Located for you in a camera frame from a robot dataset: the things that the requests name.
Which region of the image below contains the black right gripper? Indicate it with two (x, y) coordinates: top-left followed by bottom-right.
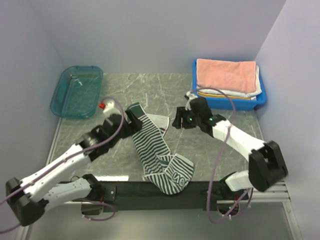
(171, 107), (201, 130)

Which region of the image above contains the green white striped towel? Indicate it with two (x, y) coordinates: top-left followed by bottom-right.
(127, 102), (194, 195)

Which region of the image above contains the pink terry towel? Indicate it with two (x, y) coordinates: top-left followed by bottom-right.
(196, 58), (256, 94)

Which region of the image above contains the white terry towel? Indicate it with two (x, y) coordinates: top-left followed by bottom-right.
(198, 65), (262, 98)

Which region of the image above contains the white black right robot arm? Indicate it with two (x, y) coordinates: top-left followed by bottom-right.
(172, 97), (288, 200)

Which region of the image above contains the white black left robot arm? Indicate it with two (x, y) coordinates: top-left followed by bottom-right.
(5, 109), (143, 227)

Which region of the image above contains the blue plastic bin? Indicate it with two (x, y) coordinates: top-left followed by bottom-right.
(191, 58), (267, 111)

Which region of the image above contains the yellow white striped towel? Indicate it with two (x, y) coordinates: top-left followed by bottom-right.
(197, 92), (256, 100)

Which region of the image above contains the teal plastic laundry basket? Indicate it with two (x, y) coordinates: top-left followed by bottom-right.
(50, 66), (104, 120)

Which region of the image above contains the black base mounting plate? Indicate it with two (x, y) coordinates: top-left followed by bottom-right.
(71, 181), (251, 213)

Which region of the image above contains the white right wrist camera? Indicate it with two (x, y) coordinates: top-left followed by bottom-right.
(184, 91), (198, 111)

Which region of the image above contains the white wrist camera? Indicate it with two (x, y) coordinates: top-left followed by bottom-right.
(99, 99), (121, 119)
(184, 91), (198, 111)

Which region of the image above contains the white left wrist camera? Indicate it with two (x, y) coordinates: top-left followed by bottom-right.
(99, 99), (121, 119)

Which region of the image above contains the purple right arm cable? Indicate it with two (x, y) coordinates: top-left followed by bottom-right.
(192, 87), (254, 224)

